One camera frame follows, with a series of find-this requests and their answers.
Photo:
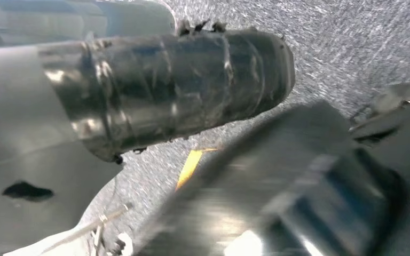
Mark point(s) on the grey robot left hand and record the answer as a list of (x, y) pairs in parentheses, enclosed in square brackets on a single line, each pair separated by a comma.
[(84, 106)]

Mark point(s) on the yellow floor tape square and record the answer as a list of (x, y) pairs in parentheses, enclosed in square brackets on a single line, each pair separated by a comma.
[(189, 166)]

